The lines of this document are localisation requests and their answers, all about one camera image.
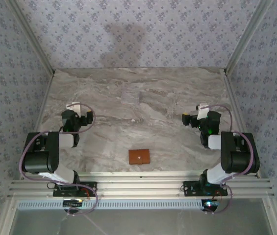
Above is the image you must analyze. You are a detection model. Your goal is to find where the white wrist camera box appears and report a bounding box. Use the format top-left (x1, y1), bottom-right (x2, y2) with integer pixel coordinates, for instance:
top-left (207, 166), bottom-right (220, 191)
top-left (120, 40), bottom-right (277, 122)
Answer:
top-left (66, 102), bottom-right (81, 117)
top-left (195, 103), bottom-right (209, 120)

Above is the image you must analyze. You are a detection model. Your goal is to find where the brown leather card holder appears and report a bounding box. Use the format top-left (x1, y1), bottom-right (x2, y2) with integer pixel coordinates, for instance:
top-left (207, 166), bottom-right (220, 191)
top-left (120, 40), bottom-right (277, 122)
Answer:
top-left (128, 148), bottom-right (151, 165)

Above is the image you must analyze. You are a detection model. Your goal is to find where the grey metal panel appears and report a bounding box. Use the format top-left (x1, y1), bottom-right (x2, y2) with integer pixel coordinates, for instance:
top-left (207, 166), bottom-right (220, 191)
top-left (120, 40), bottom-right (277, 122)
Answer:
top-left (8, 198), bottom-right (275, 235)

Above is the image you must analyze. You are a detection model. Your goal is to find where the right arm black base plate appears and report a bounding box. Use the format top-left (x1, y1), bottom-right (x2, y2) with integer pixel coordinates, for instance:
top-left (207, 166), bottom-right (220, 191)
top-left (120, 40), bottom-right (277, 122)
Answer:
top-left (182, 180), bottom-right (228, 197)

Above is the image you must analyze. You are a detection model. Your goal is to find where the long aluminium mounting rail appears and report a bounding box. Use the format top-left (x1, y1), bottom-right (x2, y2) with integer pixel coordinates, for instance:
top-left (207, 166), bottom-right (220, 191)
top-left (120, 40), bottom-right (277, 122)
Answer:
top-left (7, 170), bottom-right (275, 199)

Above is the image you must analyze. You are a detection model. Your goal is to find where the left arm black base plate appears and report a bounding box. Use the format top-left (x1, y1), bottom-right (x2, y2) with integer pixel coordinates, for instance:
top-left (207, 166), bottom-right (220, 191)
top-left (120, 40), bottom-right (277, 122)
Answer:
top-left (52, 181), bottom-right (98, 197)

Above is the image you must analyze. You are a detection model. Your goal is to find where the aluminium corner post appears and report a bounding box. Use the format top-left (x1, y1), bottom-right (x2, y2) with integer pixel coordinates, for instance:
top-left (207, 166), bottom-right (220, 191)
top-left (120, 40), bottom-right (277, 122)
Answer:
top-left (223, 0), bottom-right (274, 75)
top-left (5, 0), bottom-right (56, 75)

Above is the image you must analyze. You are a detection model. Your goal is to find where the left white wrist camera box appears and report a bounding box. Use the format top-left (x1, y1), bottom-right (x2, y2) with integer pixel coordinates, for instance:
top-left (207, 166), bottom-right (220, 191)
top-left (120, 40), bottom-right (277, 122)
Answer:
top-left (66, 102), bottom-right (81, 117)

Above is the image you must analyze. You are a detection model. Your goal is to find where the grey slotted cable duct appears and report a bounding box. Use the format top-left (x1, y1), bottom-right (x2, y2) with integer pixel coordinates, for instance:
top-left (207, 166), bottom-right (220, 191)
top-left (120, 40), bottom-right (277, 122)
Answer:
top-left (17, 201), bottom-right (204, 211)

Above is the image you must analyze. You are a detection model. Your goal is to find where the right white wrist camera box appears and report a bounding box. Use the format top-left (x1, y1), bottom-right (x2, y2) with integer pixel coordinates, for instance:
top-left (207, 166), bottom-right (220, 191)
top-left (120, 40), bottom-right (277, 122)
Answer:
top-left (195, 103), bottom-right (209, 120)

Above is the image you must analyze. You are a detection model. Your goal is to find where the aluminium side rail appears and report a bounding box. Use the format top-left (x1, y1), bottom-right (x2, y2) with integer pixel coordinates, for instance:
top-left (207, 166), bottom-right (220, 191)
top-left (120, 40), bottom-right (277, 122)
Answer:
top-left (223, 69), bottom-right (262, 179)
top-left (20, 73), bottom-right (55, 180)

